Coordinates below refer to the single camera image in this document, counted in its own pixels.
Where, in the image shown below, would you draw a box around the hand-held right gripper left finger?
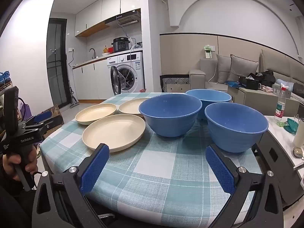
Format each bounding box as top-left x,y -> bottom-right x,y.
32,143 -> 110,228

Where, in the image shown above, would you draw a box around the dark glass door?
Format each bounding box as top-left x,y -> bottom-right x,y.
47,18 -> 70,108

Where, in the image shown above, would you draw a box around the white washing machine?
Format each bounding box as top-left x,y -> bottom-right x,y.
106,51 -> 145,95

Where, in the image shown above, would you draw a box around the printed cardboard box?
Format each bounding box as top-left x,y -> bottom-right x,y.
41,105 -> 64,138

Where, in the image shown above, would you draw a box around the black jacket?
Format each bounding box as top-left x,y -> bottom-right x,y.
248,70 -> 276,87

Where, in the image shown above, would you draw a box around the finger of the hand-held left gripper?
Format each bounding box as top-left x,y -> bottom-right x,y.
24,116 -> 65,134
20,113 -> 58,128

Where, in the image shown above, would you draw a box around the clear plastic water bottle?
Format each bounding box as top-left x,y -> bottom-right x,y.
274,87 -> 288,123

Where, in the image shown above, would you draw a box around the white cup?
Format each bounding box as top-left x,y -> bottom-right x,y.
293,120 -> 304,148

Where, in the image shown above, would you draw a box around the person's left forearm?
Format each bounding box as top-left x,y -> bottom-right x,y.
0,169 -> 34,228

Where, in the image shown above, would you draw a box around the purple bag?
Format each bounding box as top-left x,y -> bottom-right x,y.
18,100 -> 32,121

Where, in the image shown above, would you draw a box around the light blue pillow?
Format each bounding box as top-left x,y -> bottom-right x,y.
275,79 -> 296,89

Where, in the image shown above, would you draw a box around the person's left hand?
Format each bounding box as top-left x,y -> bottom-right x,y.
2,146 -> 40,181

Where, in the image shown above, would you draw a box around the white upper kitchen cabinets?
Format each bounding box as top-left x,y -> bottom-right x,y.
75,0 -> 141,37

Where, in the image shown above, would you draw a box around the black white patterned cushion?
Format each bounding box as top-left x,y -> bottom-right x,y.
160,74 -> 190,93

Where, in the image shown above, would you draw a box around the white lower kitchen cabinets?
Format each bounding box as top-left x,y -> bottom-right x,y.
72,59 -> 114,100

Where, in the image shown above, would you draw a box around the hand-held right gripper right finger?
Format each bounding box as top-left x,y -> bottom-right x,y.
205,145 -> 284,228

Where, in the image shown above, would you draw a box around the grey sofa cushion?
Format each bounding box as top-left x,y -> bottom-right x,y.
216,54 -> 232,84
227,54 -> 259,82

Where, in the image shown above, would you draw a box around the tissue box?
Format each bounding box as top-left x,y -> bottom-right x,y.
271,84 -> 289,95

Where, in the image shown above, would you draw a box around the beige side cabinet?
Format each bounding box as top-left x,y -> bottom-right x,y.
227,85 -> 301,117

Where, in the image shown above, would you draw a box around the beige sofa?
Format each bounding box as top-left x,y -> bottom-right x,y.
189,49 -> 304,100

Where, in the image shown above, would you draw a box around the floor mop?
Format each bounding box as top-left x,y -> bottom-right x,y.
69,88 -> 80,106

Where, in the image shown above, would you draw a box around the black pressure cooker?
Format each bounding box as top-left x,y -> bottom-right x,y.
111,37 -> 131,53

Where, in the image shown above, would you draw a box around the silver range hood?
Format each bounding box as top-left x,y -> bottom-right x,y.
105,8 -> 141,28

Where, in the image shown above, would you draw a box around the black open box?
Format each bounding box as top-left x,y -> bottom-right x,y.
238,75 -> 260,91

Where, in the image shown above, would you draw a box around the white charging cable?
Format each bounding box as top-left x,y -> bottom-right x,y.
209,59 -> 218,85

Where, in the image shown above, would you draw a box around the green white wall device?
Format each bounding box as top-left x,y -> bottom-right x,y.
204,45 -> 215,59

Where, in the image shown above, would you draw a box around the cream round plate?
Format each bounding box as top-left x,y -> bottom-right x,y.
118,97 -> 152,118
75,103 -> 117,125
82,114 -> 146,153

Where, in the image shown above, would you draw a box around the light blue bowl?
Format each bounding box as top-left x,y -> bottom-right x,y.
185,89 -> 232,121

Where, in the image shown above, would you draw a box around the shoe rack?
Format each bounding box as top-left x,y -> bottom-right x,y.
0,79 -> 13,95

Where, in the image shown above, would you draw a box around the marble top side table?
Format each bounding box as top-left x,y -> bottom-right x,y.
252,115 -> 304,207

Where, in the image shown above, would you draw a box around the white kitchen cabinets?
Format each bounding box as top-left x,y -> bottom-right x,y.
72,59 -> 114,100
75,0 -> 141,37

